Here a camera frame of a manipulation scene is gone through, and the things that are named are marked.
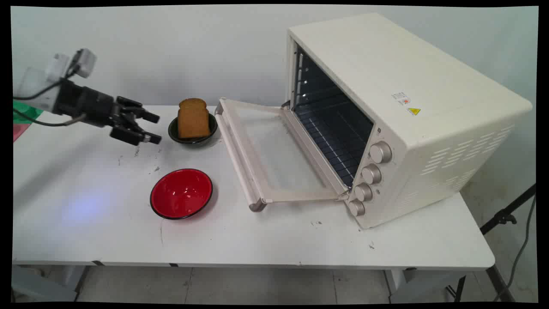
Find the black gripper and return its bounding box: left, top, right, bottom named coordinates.
left=55, top=79, right=163, bottom=146

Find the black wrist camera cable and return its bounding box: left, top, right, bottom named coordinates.
left=13, top=60, right=83, bottom=101

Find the black metal table leg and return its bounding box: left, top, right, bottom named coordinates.
left=486, top=264, right=516, bottom=303

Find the cream glass oven door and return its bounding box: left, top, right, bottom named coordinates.
left=214, top=98, right=350, bottom=213

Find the dark green bowl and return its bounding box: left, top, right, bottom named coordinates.
left=168, top=113, right=218, bottom=145

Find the grey hanging cable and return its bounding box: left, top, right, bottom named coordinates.
left=493, top=195, right=537, bottom=303

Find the brown bread slice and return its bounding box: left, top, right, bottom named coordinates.
left=177, top=98, right=211, bottom=139

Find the cream toaster oven body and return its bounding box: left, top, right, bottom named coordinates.
left=281, top=12, right=534, bottom=230

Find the black tripod stand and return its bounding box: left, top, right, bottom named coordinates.
left=446, top=184, right=537, bottom=303

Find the white table support panel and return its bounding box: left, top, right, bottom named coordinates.
left=383, top=268, right=469, bottom=303

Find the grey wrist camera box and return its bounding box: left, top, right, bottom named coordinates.
left=70, top=48, right=97, bottom=79

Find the large silver oven knob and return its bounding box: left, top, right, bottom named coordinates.
left=369, top=141, right=393, bottom=164

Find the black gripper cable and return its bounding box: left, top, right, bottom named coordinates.
left=13, top=107, right=87, bottom=127

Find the green cloth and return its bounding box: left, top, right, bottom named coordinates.
left=13, top=100, right=44, bottom=125

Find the metal wire oven rack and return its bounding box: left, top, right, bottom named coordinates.
left=295, top=100, right=374, bottom=188

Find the small silver oven knob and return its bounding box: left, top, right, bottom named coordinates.
left=347, top=199, right=366, bottom=217

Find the red bowl with black rim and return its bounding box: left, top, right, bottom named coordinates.
left=150, top=168, right=214, bottom=220

